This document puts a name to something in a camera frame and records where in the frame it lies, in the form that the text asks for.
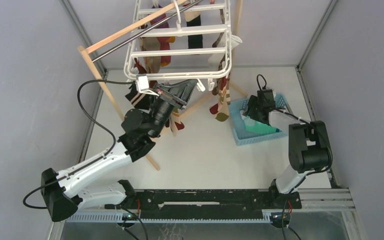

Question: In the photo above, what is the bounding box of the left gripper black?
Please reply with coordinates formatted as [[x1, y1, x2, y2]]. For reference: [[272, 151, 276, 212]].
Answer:
[[147, 78, 196, 138]]

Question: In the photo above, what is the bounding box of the black sock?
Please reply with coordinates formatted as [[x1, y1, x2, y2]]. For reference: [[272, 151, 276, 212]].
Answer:
[[125, 84, 152, 111]]

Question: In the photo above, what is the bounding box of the white plastic sock hanger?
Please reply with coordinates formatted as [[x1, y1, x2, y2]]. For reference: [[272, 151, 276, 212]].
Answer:
[[123, 0, 234, 91]]

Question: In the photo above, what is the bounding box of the green white sock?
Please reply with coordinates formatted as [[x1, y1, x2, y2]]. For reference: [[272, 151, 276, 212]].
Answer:
[[240, 114, 281, 136]]

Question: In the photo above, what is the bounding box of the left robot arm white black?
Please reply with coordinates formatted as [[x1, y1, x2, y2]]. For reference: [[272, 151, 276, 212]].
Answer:
[[40, 74, 204, 222]]

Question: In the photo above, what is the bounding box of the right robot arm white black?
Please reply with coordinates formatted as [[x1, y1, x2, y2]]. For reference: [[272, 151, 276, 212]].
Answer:
[[244, 88, 333, 208]]

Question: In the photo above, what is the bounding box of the red cuff tan sock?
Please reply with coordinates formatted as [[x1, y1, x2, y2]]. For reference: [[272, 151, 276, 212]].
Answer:
[[138, 4, 176, 75]]

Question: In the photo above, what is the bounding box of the striped brown green sock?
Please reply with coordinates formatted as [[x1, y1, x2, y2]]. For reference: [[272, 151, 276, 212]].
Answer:
[[209, 76, 231, 122]]

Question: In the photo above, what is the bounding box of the navy sock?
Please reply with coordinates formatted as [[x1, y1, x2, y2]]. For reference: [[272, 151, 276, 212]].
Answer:
[[185, 11, 204, 56]]

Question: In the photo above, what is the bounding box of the metal rack rod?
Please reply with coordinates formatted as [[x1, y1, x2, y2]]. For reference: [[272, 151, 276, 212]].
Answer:
[[91, 0, 203, 64]]

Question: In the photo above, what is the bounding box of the blue plastic basket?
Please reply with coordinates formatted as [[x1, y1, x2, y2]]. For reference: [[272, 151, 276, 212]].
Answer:
[[228, 95, 288, 146]]

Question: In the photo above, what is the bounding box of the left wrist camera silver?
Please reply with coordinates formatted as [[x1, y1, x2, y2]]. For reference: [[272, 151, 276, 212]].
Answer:
[[135, 74, 158, 96]]

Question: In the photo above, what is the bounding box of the left camera cable black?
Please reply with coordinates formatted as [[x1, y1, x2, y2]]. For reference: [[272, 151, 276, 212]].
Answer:
[[76, 80, 138, 157]]

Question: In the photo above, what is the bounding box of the wooden drying rack frame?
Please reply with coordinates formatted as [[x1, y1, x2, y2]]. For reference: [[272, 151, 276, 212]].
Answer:
[[77, 0, 249, 172]]

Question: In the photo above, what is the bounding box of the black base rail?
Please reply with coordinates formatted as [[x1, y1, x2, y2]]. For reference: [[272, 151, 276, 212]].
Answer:
[[121, 189, 303, 221]]

